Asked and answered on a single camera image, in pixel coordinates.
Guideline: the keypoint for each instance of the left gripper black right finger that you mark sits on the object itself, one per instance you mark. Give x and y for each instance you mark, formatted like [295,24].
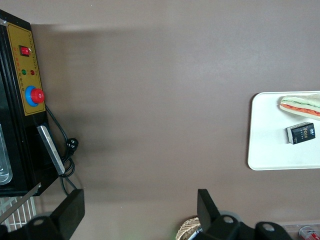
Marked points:
[207,212]

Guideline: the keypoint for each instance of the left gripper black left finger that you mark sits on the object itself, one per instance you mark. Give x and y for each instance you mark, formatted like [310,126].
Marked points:
[71,210]

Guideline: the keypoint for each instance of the cream plastic serving tray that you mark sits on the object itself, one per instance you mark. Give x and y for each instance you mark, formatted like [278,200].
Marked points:
[267,150]

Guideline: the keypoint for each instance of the round wicker basket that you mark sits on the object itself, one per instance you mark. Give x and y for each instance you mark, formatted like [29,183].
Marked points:
[186,228]

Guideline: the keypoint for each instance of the black sealing machine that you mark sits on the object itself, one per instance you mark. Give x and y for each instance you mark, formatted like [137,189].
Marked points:
[25,150]

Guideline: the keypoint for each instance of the clear plastic container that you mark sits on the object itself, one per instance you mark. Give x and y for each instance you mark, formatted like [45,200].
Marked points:
[5,162]

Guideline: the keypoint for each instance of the red emergency stop button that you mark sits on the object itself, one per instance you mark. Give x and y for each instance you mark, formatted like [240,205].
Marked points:
[37,95]

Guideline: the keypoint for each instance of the black tissue pack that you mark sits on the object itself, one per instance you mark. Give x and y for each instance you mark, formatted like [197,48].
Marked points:
[302,133]

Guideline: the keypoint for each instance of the wrapped triangle sandwich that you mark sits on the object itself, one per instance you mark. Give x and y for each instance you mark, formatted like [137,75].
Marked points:
[300,107]

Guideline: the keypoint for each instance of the red rocker switch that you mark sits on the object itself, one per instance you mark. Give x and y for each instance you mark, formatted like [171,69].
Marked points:
[24,51]

